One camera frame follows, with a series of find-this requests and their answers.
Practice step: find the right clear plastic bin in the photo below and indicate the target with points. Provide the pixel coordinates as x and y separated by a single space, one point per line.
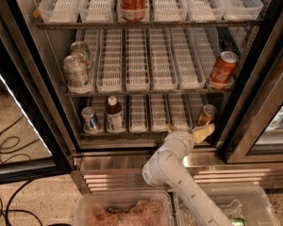
238 200

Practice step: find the blue silver can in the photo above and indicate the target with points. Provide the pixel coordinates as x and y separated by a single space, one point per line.
91 123

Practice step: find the orange soda can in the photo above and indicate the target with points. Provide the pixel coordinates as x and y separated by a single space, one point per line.
206 115

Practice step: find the right closed fridge door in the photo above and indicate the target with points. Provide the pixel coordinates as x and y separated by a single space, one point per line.
258 96

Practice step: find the green can in bin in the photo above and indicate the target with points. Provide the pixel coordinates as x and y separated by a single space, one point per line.
238 222

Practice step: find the red cola bottle top shelf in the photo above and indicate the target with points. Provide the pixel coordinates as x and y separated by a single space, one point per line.
132 10

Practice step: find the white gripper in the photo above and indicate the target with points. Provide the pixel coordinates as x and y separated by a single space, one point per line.
183 140

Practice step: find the steel fridge base grille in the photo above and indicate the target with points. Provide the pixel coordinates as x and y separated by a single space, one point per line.
97 172

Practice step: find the front silver green can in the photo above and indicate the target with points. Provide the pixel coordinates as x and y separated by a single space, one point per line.
76 72

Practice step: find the clear plastic bin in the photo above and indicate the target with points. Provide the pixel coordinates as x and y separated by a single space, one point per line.
238 200
125 208

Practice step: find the middle wire shelf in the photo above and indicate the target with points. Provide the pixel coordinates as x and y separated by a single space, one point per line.
148 92

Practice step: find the top wire shelf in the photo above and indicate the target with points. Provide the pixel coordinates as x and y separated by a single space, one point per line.
68 26

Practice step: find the red cola can middle shelf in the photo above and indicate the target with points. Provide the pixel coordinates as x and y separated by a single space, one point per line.
222 70

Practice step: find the brown bottle white cap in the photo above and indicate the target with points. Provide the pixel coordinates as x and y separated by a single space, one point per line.
114 115

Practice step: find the rear silver green can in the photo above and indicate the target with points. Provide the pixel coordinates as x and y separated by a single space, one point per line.
80 48

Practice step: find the open glass fridge door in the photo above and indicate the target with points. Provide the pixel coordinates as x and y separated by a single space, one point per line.
35 139

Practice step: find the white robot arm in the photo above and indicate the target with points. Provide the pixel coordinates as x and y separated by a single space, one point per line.
165 166

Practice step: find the left clear plastic bin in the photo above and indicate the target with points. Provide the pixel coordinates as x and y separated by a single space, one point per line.
125 208

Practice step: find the bottom wire shelf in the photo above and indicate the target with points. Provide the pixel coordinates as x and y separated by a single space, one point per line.
125 135

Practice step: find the wire shelf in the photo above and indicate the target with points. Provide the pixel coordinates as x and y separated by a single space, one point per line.
125 135
68 26
148 92

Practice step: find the silver green can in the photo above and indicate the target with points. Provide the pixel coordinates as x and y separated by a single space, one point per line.
76 72
80 48

